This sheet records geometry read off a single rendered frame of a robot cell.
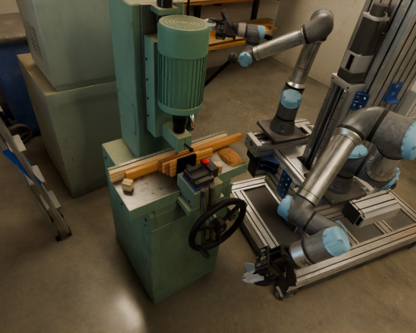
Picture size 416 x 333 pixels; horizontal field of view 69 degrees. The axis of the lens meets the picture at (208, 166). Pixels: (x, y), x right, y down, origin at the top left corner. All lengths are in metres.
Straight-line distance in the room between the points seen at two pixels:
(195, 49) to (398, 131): 0.68
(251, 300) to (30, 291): 1.31
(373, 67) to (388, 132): 0.56
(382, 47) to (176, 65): 0.91
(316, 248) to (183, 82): 0.68
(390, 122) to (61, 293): 1.88
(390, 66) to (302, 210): 0.82
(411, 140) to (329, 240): 0.41
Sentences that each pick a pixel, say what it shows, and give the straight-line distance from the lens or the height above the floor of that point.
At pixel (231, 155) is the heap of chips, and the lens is 1.43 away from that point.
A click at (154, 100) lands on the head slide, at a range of 1.27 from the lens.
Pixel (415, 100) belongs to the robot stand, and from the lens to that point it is 1.80.
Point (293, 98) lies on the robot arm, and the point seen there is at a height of 1.04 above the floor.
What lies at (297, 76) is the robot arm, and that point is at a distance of 1.87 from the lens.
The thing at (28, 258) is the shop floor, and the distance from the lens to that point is 2.31.
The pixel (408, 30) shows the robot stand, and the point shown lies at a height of 1.51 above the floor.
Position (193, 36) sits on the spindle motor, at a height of 1.49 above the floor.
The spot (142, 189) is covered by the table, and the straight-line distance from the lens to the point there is 1.28.
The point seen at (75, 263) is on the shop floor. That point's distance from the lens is 2.20.
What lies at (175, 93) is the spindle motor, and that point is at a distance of 1.12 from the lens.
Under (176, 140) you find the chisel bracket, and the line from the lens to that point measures 1.26.
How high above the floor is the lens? 1.81
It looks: 41 degrees down
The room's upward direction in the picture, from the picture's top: 8 degrees clockwise
